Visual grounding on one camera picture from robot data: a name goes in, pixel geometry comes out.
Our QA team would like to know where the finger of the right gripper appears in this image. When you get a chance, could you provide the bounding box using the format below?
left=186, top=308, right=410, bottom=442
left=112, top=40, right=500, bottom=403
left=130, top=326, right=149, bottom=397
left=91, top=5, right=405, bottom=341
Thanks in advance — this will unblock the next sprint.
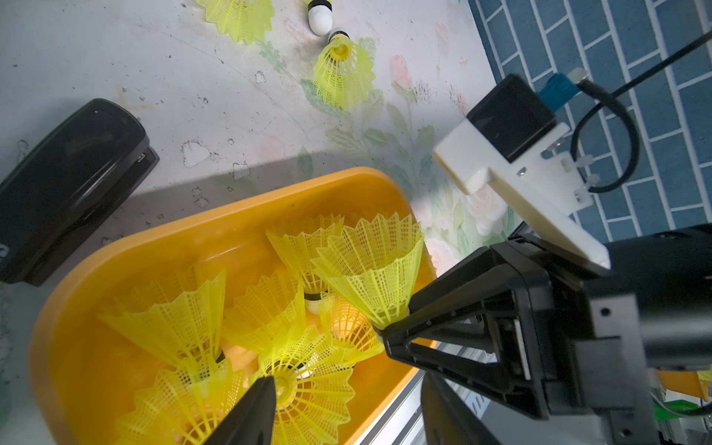
left=381, top=322, right=549, bottom=420
left=405, top=244, right=523, bottom=328

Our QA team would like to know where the black stapler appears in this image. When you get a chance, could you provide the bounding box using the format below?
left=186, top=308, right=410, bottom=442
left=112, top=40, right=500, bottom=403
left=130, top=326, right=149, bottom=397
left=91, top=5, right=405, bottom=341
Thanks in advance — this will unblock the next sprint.
left=1, top=98, right=159, bottom=287

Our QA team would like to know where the yellow shuttlecock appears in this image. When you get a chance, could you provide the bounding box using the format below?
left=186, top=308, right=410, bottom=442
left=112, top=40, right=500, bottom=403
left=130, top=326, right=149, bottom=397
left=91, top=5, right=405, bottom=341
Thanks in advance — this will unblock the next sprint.
left=311, top=212, right=425, bottom=330
left=266, top=214, right=345, bottom=315
left=116, top=360, right=247, bottom=444
left=222, top=271, right=307, bottom=352
left=197, top=0, right=276, bottom=45
left=248, top=324, right=355, bottom=444
left=313, top=30, right=376, bottom=111
left=319, top=295, right=385, bottom=366
left=98, top=264, right=226, bottom=367
left=307, top=0, right=334, bottom=36

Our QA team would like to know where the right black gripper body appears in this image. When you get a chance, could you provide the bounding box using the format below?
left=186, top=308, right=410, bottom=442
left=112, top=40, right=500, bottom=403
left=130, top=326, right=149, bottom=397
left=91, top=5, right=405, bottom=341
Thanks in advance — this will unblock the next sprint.
left=500, top=224, right=711, bottom=444

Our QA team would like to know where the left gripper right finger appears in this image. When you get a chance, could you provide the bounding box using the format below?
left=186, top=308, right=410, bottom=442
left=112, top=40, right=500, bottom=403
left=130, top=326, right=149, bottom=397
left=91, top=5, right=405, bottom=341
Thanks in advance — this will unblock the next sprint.
left=421, top=372, right=495, bottom=445

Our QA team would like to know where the yellow shuttlecock bottom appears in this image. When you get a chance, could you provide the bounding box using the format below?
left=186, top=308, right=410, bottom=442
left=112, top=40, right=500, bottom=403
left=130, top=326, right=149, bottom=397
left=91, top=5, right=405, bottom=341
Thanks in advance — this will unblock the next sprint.
left=319, top=295, right=385, bottom=366

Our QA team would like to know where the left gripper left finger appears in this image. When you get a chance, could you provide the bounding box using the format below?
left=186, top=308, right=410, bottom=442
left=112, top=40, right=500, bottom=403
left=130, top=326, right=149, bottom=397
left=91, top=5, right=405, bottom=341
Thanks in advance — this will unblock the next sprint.
left=204, top=376, right=276, bottom=445

